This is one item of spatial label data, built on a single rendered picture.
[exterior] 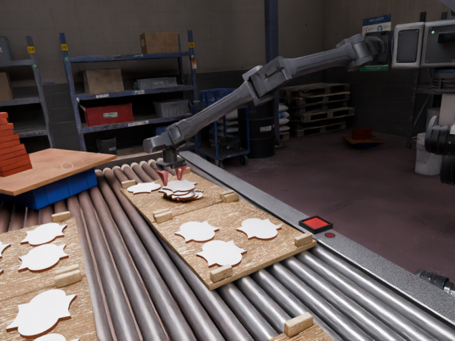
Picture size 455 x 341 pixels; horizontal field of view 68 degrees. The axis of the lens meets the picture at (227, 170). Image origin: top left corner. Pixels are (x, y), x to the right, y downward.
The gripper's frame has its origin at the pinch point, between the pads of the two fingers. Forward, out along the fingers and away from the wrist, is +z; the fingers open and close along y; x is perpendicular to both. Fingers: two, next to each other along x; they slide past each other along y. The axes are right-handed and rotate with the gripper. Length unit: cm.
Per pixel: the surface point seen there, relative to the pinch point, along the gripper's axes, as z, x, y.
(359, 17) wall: -102, -188, -574
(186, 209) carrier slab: 4.4, 17.1, 7.1
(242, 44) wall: -66, -341, -425
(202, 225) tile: 3.2, 32.8, 13.1
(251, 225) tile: 2.9, 45.1, 3.6
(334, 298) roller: 5, 79, 15
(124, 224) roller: 6.3, 6.5, 26.2
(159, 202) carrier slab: 4.7, 3.6, 9.5
